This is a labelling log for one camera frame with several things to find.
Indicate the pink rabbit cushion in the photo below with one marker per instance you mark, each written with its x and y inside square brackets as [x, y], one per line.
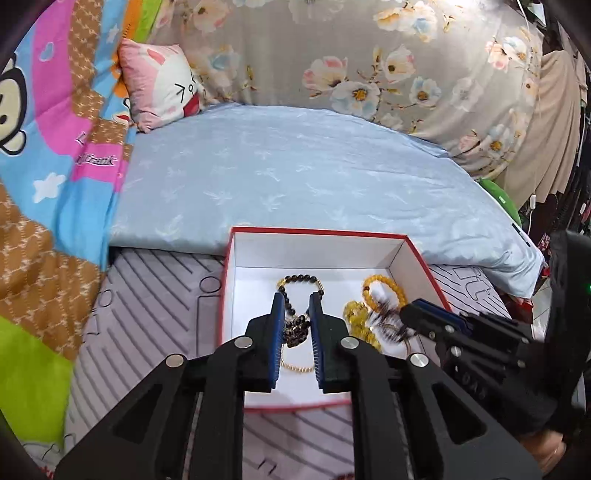
[161, 84]

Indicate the garnet small bead strand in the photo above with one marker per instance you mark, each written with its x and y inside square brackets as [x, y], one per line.
[384, 318]

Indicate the colourful monkey cartoon blanket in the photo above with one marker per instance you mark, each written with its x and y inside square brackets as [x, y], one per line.
[66, 141]

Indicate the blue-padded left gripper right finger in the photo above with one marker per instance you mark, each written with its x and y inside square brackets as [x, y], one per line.
[410, 419]

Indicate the grey floral blanket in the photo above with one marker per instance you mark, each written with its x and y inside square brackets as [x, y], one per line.
[461, 74]

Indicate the green plastic object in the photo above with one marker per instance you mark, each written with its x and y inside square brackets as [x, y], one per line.
[502, 199]

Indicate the person's right hand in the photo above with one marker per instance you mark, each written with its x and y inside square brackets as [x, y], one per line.
[546, 446]

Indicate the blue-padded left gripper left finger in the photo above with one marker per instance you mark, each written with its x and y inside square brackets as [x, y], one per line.
[184, 420]

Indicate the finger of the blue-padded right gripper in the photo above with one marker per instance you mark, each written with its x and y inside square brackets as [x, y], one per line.
[411, 318]
[438, 315]

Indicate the light blue satin quilt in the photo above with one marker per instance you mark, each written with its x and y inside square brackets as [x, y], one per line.
[189, 182]

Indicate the beige curtain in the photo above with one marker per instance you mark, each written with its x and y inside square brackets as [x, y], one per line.
[549, 132]

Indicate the red open jewelry box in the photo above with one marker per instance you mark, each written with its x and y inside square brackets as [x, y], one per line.
[257, 258]

